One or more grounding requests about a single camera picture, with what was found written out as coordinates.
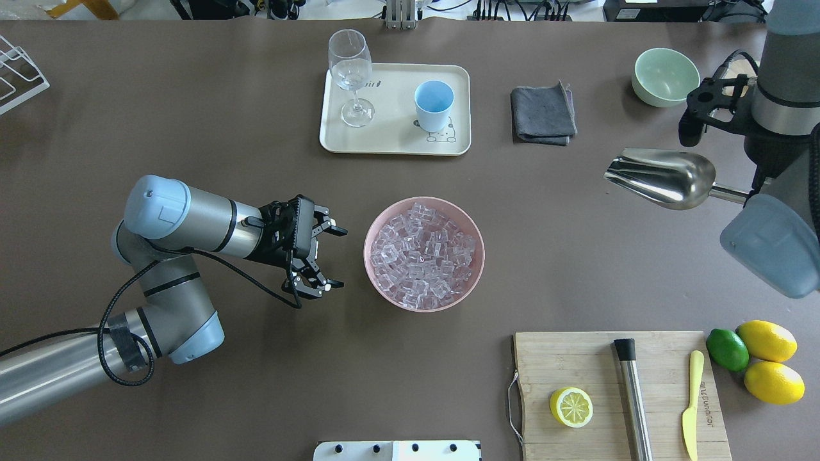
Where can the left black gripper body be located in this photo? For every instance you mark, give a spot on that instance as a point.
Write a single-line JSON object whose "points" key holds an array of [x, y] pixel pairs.
{"points": [[270, 249]]}

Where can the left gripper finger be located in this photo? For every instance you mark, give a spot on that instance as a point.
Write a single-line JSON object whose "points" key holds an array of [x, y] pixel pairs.
{"points": [[307, 281], [324, 223]]}

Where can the steel ice scoop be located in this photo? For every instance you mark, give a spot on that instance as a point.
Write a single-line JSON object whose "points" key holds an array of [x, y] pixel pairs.
{"points": [[674, 180]]}

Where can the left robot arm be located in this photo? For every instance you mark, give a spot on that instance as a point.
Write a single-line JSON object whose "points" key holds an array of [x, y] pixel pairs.
{"points": [[164, 310]]}

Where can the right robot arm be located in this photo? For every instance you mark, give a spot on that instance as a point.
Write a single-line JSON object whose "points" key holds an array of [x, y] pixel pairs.
{"points": [[775, 236]]}

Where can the clear ice cubes pile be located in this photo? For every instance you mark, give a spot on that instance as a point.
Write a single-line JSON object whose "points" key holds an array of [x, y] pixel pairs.
{"points": [[424, 253]]}

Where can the light blue cup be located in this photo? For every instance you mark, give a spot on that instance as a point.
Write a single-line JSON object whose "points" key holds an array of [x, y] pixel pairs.
{"points": [[433, 101]]}

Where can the white cup rack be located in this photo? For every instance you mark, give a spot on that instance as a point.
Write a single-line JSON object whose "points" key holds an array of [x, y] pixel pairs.
{"points": [[21, 78]]}

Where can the pink bowl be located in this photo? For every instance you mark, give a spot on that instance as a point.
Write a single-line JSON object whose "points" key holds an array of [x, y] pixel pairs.
{"points": [[424, 301]]}

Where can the cream serving tray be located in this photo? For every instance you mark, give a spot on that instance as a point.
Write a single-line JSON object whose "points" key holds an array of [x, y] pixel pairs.
{"points": [[395, 129]]}

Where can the clear wine glass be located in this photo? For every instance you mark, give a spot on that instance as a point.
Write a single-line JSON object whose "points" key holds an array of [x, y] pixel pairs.
{"points": [[350, 65]]}

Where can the bamboo cutting board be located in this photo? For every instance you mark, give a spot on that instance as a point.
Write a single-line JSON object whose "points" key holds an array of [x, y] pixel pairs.
{"points": [[549, 361]]}

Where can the grey folded cloth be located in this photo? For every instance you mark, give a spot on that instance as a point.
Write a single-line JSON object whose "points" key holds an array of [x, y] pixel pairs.
{"points": [[544, 115]]}

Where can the half lemon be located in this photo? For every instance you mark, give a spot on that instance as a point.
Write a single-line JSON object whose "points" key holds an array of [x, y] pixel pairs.
{"points": [[571, 406]]}

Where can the green bowl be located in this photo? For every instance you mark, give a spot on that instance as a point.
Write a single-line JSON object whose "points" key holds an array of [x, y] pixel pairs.
{"points": [[664, 77]]}

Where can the yellow plastic knife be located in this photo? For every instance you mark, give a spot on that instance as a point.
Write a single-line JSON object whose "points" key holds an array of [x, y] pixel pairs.
{"points": [[690, 413]]}

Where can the green lime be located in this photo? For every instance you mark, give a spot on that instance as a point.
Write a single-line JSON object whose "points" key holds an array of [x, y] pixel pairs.
{"points": [[728, 350]]}

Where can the yellow lemon far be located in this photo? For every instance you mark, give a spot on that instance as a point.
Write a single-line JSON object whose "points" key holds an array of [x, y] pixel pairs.
{"points": [[767, 340]]}

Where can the yellow lemon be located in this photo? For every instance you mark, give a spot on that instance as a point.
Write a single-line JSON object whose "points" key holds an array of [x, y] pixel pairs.
{"points": [[774, 383], [767, 340]]}

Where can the yellow lemon near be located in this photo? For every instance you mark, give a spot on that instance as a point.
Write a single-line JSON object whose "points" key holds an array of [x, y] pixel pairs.
{"points": [[774, 383]]}

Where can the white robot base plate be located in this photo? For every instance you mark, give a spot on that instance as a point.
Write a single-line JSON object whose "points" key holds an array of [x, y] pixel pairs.
{"points": [[399, 450]]}

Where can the aluminium frame post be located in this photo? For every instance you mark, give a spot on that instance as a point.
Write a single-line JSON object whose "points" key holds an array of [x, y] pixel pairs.
{"points": [[401, 14]]}

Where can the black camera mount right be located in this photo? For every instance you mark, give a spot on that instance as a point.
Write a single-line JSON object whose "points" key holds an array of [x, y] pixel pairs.
{"points": [[721, 103]]}

